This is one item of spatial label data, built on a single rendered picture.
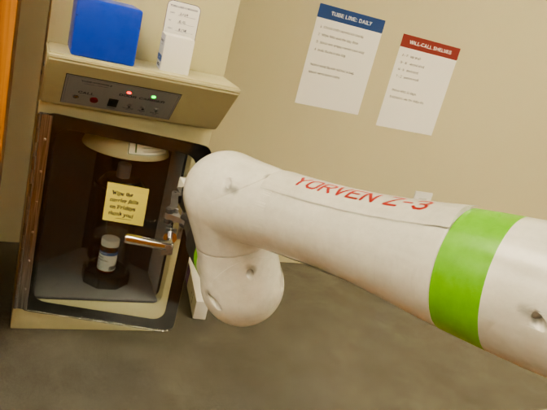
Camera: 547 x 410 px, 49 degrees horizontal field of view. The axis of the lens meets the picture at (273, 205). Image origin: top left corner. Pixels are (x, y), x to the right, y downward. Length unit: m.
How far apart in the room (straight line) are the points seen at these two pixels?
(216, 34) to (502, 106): 1.19
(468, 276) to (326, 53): 1.29
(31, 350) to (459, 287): 0.93
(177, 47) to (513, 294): 0.75
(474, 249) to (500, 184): 1.72
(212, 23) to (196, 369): 0.68
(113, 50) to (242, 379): 0.69
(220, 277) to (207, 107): 0.45
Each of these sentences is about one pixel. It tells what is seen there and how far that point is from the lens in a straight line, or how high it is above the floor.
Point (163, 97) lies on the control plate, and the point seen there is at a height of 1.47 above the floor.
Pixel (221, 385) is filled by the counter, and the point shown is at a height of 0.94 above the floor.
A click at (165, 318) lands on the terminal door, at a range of 1.25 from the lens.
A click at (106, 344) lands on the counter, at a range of 1.30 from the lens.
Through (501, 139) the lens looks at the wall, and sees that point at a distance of 2.15.
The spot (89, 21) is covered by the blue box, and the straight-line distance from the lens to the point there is 1.01.
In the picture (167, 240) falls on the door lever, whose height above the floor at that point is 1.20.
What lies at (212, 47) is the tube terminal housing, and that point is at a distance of 1.16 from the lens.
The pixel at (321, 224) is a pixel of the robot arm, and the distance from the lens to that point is 0.58.
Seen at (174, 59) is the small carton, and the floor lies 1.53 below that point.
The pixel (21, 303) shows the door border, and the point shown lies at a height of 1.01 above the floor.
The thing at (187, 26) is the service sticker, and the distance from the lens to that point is 1.15.
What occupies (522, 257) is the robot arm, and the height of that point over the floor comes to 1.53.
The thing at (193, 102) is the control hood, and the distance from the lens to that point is 1.09.
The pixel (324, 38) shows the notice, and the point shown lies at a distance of 1.71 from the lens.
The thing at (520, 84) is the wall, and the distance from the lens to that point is 2.13.
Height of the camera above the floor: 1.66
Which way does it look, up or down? 18 degrees down
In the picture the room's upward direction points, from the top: 15 degrees clockwise
